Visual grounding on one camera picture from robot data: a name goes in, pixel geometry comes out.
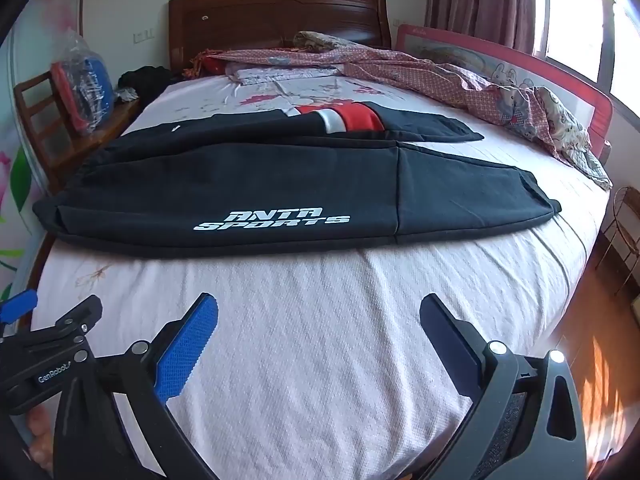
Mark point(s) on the bed with white floral sheet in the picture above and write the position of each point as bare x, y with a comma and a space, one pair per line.
325, 335

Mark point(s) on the red cloth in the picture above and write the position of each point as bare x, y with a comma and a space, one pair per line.
210, 65

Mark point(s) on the pink bed guard rail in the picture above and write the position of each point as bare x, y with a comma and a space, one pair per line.
575, 95

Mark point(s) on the brown curtain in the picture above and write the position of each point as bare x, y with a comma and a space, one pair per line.
475, 0

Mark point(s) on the plastic bag of clothes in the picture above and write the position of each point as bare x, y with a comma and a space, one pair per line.
85, 85

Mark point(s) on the folded white floral cloth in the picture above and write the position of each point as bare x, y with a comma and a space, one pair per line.
280, 72

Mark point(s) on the black garment with red stripe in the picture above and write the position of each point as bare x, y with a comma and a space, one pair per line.
425, 127

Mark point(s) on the dark clothes pile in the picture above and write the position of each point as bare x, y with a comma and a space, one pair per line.
147, 80

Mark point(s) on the dark wooden headboard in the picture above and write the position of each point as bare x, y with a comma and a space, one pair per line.
275, 20

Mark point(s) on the black pants with white print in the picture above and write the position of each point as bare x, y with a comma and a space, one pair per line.
250, 185

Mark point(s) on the window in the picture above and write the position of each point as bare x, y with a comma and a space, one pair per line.
575, 35

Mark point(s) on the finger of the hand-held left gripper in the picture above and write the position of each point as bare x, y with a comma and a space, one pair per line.
80, 316
17, 304

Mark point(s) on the wooden chair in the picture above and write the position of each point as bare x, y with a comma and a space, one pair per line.
35, 105

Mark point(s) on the flower printed wardrobe door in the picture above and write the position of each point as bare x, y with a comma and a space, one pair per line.
15, 170

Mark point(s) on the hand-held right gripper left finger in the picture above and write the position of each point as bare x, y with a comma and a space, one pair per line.
190, 345

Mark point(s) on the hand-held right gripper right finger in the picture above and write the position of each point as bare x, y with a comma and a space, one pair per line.
450, 345

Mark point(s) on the pink patterned quilt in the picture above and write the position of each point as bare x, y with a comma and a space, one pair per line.
425, 75

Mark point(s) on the white wall socket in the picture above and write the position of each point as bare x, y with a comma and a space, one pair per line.
143, 37

